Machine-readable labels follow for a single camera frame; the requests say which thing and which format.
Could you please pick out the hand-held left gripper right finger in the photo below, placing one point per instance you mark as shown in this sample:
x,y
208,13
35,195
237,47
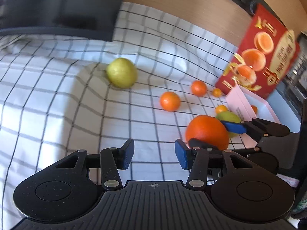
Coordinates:
x,y
181,154

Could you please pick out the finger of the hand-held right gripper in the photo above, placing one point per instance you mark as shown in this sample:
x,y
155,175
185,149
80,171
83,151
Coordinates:
x,y
233,127
200,143

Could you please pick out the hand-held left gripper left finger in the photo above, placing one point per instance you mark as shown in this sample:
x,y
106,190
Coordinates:
x,y
128,154

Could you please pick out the small green pear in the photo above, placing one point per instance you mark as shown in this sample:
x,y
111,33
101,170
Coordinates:
x,y
229,117

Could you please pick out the large orange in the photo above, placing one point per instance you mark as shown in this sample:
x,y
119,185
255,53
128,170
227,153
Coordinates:
x,y
203,127

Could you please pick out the pink cardboard box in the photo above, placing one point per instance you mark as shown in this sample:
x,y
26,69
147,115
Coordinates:
x,y
239,100

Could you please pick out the small mandarin orange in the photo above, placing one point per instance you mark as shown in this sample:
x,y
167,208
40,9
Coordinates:
x,y
217,92
221,109

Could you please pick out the open computer case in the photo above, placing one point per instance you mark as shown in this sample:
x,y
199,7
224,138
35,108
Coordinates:
x,y
283,105

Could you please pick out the large green pear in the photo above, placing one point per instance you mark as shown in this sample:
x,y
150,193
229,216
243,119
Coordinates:
x,y
121,72

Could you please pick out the red printed gift box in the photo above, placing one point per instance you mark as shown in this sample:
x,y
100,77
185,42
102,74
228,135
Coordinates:
x,y
275,52

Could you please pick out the white black checked cloth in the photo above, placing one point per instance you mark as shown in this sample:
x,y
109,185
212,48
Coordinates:
x,y
60,100

